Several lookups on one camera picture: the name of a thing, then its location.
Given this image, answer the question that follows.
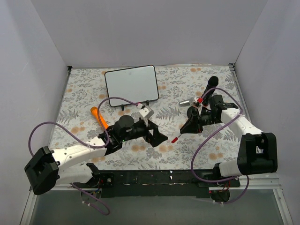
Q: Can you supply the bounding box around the orange toy microphone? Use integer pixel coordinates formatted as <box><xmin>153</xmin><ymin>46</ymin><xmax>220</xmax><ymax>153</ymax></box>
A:
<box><xmin>90</xmin><ymin>106</ymin><xmax>108</xmax><ymax>129</ymax></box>

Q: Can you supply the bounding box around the floral patterned table mat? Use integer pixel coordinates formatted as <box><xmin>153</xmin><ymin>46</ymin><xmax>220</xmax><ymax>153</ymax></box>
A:
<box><xmin>44</xmin><ymin>65</ymin><xmax>253</xmax><ymax>171</ymax></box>

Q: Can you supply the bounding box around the black microphone stand base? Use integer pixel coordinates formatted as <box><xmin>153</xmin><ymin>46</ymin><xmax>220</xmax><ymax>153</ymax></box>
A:
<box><xmin>187</xmin><ymin>106</ymin><xmax>199</xmax><ymax>118</ymax></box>

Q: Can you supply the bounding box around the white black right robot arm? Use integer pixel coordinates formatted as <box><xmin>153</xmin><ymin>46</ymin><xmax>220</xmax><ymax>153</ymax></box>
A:
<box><xmin>180</xmin><ymin>95</ymin><xmax>278</xmax><ymax>186</ymax></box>

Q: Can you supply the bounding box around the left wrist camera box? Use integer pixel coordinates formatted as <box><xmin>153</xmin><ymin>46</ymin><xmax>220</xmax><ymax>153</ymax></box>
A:
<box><xmin>139</xmin><ymin>106</ymin><xmax>154</xmax><ymax>122</ymax></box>

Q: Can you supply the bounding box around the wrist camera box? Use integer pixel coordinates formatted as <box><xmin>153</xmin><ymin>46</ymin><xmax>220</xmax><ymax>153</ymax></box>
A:
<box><xmin>139</xmin><ymin>106</ymin><xmax>154</xmax><ymax>122</ymax></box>
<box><xmin>191</xmin><ymin>97</ymin><xmax>203</xmax><ymax>111</ymax></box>

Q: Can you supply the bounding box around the black microphone on stand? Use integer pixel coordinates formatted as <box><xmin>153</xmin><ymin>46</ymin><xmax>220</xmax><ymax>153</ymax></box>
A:
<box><xmin>202</xmin><ymin>76</ymin><xmax>219</xmax><ymax>106</ymax></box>

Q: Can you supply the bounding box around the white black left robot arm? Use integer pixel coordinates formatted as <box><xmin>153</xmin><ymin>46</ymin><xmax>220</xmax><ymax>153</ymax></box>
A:
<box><xmin>24</xmin><ymin>115</ymin><xmax>168</xmax><ymax>195</ymax></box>

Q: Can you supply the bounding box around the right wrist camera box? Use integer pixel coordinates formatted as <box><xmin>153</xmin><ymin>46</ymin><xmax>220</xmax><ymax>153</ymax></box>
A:
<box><xmin>191</xmin><ymin>97</ymin><xmax>203</xmax><ymax>111</ymax></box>

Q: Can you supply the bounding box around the black front mounting rail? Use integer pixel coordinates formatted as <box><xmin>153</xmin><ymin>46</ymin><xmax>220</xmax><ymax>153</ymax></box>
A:
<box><xmin>75</xmin><ymin>170</ymin><xmax>240</xmax><ymax>198</ymax></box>

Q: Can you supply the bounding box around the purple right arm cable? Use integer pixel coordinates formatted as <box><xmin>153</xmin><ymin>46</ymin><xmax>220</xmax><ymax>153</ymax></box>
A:
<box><xmin>190</xmin><ymin>88</ymin><xmax>250</xmax><ymax>205</ymax></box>

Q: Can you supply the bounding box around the red white marker pen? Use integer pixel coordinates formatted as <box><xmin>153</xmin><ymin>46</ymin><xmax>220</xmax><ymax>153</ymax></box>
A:
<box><xmin>171</xmin><ymin>134</ymin><xmax>183</xmax><ymax>143</ymax></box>

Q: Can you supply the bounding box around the black framed whiteboard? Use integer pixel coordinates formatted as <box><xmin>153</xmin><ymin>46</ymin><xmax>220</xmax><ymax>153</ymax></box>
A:
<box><xmin>105</xmin><ymin>65</ymin><xmax>159</xmax><ymax>107</ymax></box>

